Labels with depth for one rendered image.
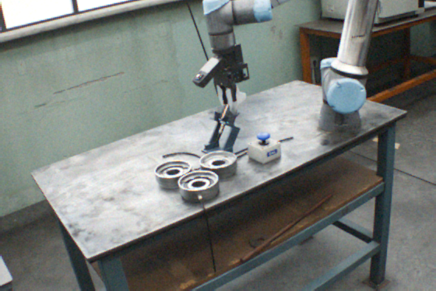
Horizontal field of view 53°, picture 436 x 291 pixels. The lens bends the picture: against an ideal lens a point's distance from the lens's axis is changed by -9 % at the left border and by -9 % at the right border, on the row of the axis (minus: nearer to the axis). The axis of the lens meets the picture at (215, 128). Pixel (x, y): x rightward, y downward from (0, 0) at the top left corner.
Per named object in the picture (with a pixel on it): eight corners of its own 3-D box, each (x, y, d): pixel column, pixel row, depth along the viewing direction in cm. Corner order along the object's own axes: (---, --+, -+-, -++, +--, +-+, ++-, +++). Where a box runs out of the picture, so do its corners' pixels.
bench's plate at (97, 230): (89, 264, 102) (86, 258, 102) (31, 177, 150) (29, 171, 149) (407, 116, 160) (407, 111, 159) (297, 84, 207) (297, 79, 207)
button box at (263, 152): (263, 164, 136) (261, 149, 134) (248, 157, 141) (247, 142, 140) (284, 155, 140) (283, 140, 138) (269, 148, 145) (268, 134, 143)
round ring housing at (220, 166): (225, 184, 128) (223, 170, 126) (194, 177, 134) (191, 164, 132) (244, 166, 136) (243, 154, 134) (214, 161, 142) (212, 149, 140)
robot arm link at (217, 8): (229, -4, 127) (199, 1, 129) (235, 33, 132) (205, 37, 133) (231, -8, 134) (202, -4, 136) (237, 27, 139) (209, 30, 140)
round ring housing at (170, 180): (163, 194, 126) (161, 180, 125) (152, 179, 135) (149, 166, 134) (198, 183, 130) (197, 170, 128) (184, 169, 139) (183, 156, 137)
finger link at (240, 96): (251, 110, 145) (245, 82, 142) (237, 117, 142) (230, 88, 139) (245, 109, 147) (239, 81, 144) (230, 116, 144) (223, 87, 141)
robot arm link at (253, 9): (268, -8, 136) (233, -3, 138) (268, -3, 126) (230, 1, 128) (272, 17, 139) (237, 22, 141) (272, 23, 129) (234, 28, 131)
